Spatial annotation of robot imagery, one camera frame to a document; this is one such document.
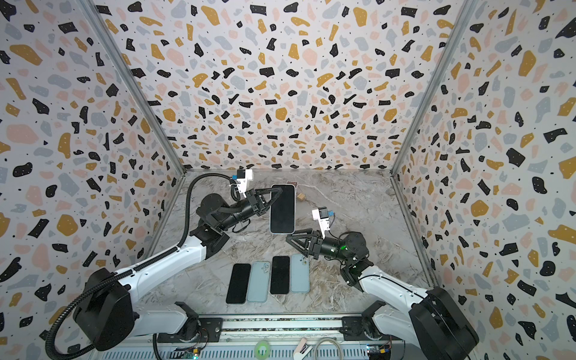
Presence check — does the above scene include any purple phone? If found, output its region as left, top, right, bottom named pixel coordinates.
left=270, top=256, right=290, bottom=295

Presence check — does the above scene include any green tape roll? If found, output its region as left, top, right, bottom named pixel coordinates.
left=254, top=340, right=272, bottom=360

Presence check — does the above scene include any black corrugated cable conduit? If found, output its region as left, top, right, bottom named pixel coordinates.
left=44, top=172, right=237, bottom=360

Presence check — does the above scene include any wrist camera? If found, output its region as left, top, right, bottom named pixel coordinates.
left=312, top=207, right=334, bottom=238
left=231, top=169, right=254, bottom=200

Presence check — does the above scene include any right corner aluminium post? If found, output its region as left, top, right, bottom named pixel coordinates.
left=390, top=0, right=478, bottom=179

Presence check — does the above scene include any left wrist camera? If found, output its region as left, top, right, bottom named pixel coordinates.
left=231, top=169, right=254, bottom=200

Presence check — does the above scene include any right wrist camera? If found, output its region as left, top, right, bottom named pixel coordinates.
left=312, top=207, right=334, bottom=238

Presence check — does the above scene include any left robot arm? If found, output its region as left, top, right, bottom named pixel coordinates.
left=73, top=187, right=283, bottom=351

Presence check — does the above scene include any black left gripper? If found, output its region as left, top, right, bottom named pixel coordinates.
left=217, top=189, right=281, bottom=234

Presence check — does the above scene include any white small device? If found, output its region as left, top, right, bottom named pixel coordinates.
left=292, top=337, right=313, bottom=360

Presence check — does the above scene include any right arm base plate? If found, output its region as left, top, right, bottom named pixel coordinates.
left=339, top=316, right=371, bottom=341

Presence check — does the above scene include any mint phone case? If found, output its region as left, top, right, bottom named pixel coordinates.
left=246, top=261, right=272, bottom=303

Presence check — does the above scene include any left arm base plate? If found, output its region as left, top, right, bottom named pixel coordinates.
left=193, top=317, right=224, bottom=344

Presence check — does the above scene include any grey cable loop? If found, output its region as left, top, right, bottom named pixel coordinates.
left=312, top=337, right=345, bottom=360

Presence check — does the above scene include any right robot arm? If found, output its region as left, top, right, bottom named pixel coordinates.
left=286, top=229, right=479, bottom=359

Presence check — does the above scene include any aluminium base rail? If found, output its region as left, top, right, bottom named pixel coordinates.
left=87, top=312, right=473, bottom=360

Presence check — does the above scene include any corner aluminium post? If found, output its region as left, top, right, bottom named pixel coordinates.
left=77, top=1, right=186, bottom=176
left=390, top=0, right=478, bottom=179

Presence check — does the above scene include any left corner aluminium post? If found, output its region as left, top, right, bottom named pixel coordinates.
left=77, top=1, right=186, bottom=176

